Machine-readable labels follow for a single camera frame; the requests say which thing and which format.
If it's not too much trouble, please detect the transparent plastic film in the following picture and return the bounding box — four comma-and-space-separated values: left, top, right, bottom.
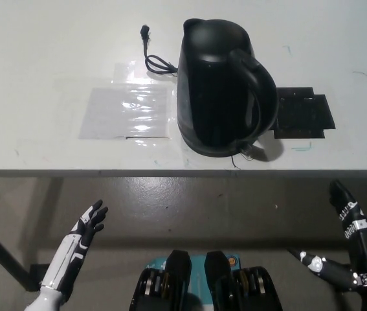
56, 60, 184, 148

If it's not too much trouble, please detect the black kettle power base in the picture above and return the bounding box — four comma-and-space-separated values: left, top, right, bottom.
181, 131, 252, 159

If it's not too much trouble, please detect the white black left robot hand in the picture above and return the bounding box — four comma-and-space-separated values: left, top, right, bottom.
39, 199, 109, 297

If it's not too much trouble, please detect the black electric kettle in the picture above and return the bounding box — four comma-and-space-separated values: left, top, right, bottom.
175, 18, 280, 159

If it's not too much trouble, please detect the black flat mat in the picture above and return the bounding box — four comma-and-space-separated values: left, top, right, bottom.
272, 86, 338, 141

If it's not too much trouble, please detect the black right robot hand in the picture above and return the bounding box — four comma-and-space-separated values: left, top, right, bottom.
287, 179, 367, 311

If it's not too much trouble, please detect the black power cord with plug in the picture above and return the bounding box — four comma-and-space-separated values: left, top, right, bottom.
140, 25, 180, 78

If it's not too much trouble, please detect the black table foot plate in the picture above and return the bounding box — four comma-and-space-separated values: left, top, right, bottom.
28, 263, 52, 290

